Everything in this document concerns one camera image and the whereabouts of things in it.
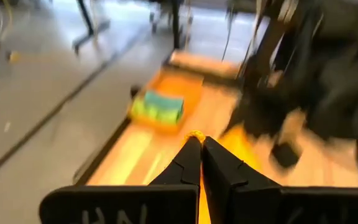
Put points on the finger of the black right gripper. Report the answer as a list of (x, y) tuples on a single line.
[(286, 155)]

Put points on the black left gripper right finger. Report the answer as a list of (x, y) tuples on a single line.
[(244, 202)]

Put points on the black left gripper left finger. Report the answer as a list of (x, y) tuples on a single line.
[(166, 199)]

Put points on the orange microfiber towel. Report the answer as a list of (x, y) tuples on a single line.
[(238, 146)]

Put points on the green microfiber towel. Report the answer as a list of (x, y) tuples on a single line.
[(154, 116)]

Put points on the teal microfiber towel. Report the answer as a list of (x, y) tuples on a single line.
[(163, 101)]

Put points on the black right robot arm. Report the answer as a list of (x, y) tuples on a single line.
[(337, 62)]

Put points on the translucent orange plastic basket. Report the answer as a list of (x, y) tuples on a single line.
[(185, 90)]

